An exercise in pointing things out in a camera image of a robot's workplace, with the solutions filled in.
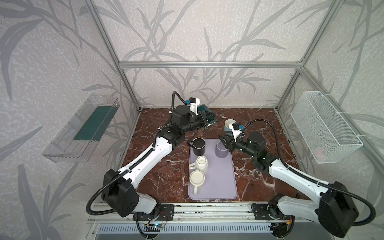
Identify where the clear acrylic wall shelf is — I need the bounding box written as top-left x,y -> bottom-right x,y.
42,94 -> 120,163

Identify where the light blue mug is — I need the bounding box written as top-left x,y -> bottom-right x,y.
225,119 -> 236,132

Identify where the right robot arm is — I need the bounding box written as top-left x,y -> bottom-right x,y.
219,122 -> 377,238

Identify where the dark green mug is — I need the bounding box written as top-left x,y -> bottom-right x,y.
198,105 -> 217,127

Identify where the black enamel mug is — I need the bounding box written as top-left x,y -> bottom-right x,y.
187,138 -> 206,156

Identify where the cream round mug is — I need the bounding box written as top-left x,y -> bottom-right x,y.
189,170 -> 206,195

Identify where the lavender plastic tray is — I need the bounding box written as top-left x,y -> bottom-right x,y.
188,139 -> 238,201

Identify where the white faceted mug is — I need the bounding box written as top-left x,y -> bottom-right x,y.
189,156 -> 209,175

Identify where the aluminium cage frame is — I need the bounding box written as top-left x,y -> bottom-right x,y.
82,0 -> 384,175

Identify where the lavender mug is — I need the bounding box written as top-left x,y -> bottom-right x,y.
215,141 -> 229,159

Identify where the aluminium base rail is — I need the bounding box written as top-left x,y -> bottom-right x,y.
86,201 -> 340,224

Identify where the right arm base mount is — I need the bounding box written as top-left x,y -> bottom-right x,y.
251,203 -> 291,221

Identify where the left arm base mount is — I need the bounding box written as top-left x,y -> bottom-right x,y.
133,204 -> 175,221

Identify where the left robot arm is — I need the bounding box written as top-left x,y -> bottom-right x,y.
86,91 -> 216,219

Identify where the white wire mesh basket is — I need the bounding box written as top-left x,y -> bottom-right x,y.
291,91 -> 364,164

